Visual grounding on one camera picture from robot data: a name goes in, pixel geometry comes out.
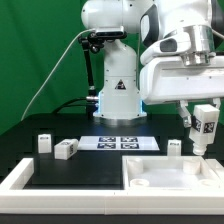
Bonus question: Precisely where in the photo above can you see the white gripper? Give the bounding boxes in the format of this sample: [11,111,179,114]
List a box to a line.
[140,38,224,128]

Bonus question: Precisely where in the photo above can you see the white square table top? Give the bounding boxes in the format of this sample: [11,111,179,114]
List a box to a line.
[122,156,224,193]

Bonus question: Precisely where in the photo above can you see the white AprilTag base sheet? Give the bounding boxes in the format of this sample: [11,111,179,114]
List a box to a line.
[78,136,159,151]

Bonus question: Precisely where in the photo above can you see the white camera cable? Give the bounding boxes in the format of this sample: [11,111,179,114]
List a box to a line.
[20,28,97,122]

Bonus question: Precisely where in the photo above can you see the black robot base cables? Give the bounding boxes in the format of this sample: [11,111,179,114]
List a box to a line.
[53,96,96,116]

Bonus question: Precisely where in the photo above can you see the grey camera on mount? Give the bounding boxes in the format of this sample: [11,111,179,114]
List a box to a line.
[95,26,127,39]

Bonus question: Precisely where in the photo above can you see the white U-shaped obstacle frame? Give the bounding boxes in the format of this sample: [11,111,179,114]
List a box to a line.
[0,158,224,215]

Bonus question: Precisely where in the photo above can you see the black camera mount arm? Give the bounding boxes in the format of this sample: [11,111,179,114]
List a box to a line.
[78,32,108,115]

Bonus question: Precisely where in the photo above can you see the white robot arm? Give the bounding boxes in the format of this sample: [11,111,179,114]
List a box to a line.
[81,0,224,126]

